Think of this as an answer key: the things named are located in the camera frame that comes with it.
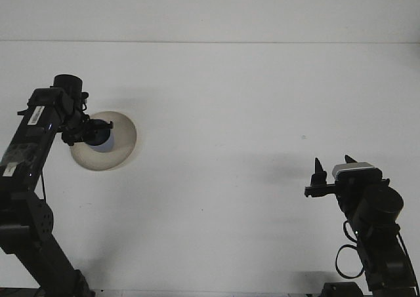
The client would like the pale blue cup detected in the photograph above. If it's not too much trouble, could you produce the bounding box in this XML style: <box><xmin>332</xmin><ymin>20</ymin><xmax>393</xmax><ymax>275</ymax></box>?
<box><xmin>87</xmin><ymin>119</ymin><xmax>116</xmax><ymax>154</ymax></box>

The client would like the pale round plate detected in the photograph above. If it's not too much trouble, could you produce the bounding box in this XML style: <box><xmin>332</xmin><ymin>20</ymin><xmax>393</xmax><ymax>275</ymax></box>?
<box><xmin>70</xmin><ymin>111</ymin><xmax>138</xmax><ymax>172</ymax></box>

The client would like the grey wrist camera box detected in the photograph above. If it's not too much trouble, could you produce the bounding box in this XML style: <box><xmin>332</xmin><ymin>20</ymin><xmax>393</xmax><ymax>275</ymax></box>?
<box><xmin>331</xmin><ymin>161</ymin><xmax>383</xmax><ymax>182</ymax></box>

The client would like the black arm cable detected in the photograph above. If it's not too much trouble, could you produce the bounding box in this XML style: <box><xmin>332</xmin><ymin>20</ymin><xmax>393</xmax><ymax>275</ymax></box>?
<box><xmin>335</xmin><ymin>220</ymin><xmax>420</xmax><ymax>287</ymax></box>
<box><xmin>39</xmin><ymin>167</ymin><xmax>47</xmax><ymax>201</ymax></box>

